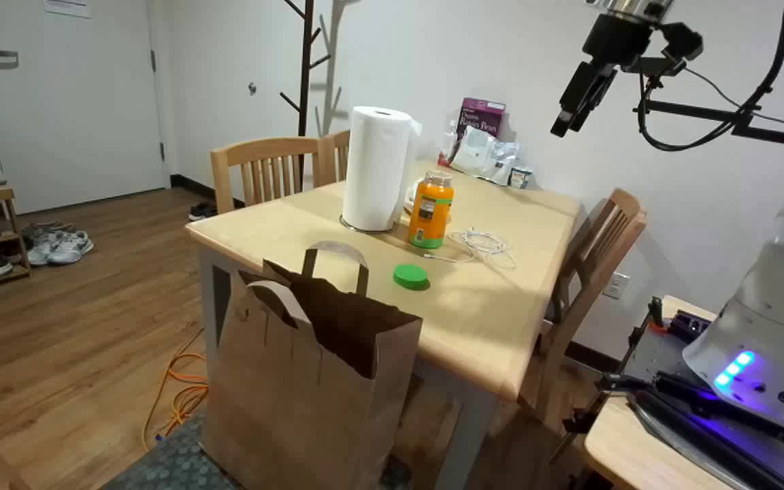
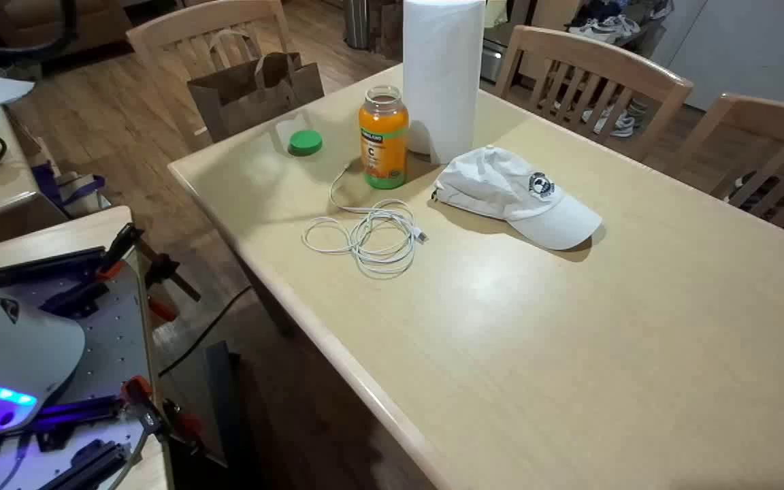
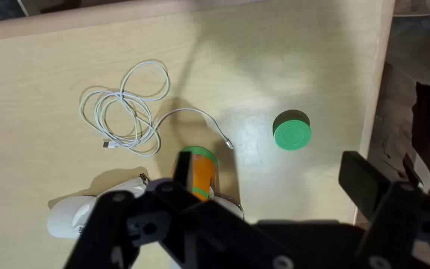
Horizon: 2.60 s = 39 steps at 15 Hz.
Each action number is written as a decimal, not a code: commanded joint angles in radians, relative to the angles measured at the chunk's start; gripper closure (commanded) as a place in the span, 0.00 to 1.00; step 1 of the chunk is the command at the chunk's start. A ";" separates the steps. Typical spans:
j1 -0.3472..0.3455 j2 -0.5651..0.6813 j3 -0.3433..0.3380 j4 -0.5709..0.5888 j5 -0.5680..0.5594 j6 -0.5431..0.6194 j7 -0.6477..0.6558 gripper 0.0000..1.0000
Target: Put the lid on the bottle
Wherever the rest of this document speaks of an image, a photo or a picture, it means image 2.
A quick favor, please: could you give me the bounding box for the blue fabric bag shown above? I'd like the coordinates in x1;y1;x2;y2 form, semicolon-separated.
31;161;110;217

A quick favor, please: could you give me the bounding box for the black floor power cable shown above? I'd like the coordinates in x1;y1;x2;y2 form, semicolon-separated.
155;283;259;377

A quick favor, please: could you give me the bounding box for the white entrance door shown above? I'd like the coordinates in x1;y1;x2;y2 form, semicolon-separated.
671;0;784;115

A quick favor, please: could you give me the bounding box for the white paper towel roll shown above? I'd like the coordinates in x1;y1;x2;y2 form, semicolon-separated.
400;0;487;169

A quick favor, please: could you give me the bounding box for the white grey sneaker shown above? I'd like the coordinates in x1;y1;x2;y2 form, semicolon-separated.
566;0;675;48

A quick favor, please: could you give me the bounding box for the dark grey bin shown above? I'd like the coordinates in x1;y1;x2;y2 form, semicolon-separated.
342;0;377;48

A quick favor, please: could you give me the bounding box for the green bottle lid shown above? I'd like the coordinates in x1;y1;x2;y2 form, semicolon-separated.
286;128;325;157

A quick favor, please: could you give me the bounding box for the long black bar clamp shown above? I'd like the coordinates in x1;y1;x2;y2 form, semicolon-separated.
41;221;146;322

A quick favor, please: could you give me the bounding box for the cluttered wooden desk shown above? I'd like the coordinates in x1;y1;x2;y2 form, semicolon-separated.
0;106;67;229

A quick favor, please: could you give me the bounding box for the light wooden slat chair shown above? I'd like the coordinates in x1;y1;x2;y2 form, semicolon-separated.
123;0;295;151
491;21;697;161
675;89;784;243

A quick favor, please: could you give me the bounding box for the small wooden robot table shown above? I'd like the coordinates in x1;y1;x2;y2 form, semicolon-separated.
0;203;172;490

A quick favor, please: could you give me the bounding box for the white baseball cap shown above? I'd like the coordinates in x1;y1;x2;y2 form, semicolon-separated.
429;143;603;253

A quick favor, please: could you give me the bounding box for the black red bar clamp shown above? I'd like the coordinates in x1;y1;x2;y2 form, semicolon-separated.
117;372;208;451

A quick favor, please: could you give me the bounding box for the brown wooden furniture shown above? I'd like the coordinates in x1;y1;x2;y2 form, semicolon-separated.
0;0;129;62

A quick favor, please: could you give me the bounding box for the grey metal mounting plate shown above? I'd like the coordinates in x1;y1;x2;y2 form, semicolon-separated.
0;247;155;490

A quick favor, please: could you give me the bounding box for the white floor sneaker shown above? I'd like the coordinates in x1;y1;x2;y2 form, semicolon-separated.
589;101;641;140

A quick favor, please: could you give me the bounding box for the black orange bar clamp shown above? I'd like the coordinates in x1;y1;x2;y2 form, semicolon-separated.
142;253;204;324

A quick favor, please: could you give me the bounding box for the orange juice bottle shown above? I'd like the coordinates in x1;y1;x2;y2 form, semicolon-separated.
355;82;411;192

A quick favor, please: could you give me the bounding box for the white coiled charging cable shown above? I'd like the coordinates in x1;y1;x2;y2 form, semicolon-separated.
299;198;429;283

